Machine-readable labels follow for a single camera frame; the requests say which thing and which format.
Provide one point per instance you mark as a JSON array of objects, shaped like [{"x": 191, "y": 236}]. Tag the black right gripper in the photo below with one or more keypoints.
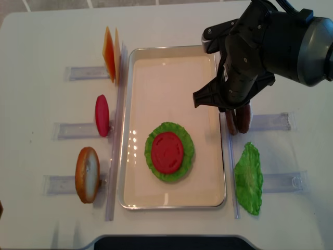
[{"x": 241, "y": 74}]

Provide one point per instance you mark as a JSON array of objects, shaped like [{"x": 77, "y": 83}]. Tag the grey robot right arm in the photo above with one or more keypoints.
[{"x": 266, "y": 41}]

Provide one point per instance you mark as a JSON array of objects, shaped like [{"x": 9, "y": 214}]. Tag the front brown meat patty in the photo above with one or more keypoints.
[{"x": 231, "y": 122}]

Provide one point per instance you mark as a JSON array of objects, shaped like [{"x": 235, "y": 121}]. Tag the brown meat patty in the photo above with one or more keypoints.
[
  {"x": 244, "y": 118},
  {"x": 231, "y": 122}
]

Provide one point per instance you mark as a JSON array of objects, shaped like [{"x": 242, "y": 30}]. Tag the rear brown meat patty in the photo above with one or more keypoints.
[{"x": 244, "y": 118}]

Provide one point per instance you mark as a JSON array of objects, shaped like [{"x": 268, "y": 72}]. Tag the green lettuce leaf on tray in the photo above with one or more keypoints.
[{"x": 189, "y": 151}]

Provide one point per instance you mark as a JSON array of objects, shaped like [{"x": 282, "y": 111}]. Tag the red tomato slice on tray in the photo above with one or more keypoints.
[{"x": 167, "y": 152}]

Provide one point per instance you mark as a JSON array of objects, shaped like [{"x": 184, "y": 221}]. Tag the standing green lettuce leaf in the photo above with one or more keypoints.
[{"x": 249, "y": 180}]

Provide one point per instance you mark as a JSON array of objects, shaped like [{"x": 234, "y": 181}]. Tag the pale yellow cheese slice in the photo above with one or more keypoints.
[{"x": 117, "y": 56}]

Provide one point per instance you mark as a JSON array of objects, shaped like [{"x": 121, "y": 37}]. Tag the standing red tomato slice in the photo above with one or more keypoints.
[{"x": 102, "y": 116}]

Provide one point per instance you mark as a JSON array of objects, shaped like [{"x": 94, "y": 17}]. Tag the orange cheese slice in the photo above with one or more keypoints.
[{"x": 108, "y": 54}]

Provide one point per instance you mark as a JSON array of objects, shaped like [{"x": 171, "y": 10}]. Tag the clear lettuce holder track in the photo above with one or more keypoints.
[{"x": 294, "y": 182}]

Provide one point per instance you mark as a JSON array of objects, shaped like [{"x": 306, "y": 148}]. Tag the clear cheese holder track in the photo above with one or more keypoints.
[{"x": 86, "y": 73}]

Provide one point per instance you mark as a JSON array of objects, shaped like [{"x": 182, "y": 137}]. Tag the clear tomato holder track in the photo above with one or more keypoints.
[{"x": 71, "y": 131}]

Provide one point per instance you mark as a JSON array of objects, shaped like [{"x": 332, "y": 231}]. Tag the cream metal tray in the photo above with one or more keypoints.
[{"x": 159, "y": 88}]

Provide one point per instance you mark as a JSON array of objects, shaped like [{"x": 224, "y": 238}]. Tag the clear patty holder track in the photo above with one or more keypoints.
[{"x": 273, "y": 122}]

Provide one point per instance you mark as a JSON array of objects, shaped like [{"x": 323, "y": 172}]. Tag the standing bun slice left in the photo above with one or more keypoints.
[{"x": 87, "y": 175}]

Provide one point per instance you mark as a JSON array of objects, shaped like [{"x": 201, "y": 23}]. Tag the clear bun holder track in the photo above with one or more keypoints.
[{"x": 58, "y": 185}]

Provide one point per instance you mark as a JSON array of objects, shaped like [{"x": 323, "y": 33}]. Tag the clear right rail strip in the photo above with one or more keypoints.
[{"x": 227, "y": 139}]

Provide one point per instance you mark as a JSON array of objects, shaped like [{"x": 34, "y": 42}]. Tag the clear rail strip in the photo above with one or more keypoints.
[
  {"x": 117, "y": 135},
  {"x": 227, "y": 139}
]

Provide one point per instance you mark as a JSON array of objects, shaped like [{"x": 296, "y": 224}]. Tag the clear left rail strip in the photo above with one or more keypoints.
[{"x": 117, "y": 135}]

